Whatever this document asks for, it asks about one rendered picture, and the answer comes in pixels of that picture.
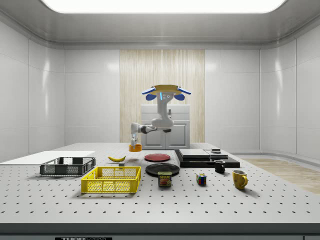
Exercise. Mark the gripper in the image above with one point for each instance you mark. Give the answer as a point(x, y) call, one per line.
point(134, 139)

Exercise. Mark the yellow bowl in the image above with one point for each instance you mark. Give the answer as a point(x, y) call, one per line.
point(135, 148)

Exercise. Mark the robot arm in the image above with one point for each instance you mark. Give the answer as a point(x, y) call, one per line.
point(162, 112)

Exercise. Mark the banana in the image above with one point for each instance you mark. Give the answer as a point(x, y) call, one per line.
point(116, 159)

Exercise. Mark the grey cube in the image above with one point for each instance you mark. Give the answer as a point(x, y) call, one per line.
point(121, 164)

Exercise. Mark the red plate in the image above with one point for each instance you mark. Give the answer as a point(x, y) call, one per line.
point(157, 157)

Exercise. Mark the black plate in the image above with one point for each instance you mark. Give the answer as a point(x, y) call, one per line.
point(160, 168)

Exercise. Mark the white cabinet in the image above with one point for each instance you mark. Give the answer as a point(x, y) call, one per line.
point(180, 135)

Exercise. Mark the flat-sided can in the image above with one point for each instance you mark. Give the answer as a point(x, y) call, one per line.
point(164, 180)

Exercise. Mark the yellow basket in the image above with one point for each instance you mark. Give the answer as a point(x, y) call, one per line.
point(110, 186)

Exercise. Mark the black stove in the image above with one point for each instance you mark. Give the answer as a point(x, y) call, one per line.
point(200, 157)

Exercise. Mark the dark grey basket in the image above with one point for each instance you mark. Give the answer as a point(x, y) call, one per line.
point(67, 170)

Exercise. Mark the puzzle cube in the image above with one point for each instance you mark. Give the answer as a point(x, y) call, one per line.
point(201, 179)

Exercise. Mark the black mug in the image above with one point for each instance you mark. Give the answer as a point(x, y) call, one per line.
point(219, 167)

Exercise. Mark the yellow mug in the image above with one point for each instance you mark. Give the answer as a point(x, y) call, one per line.
point(238, 180)

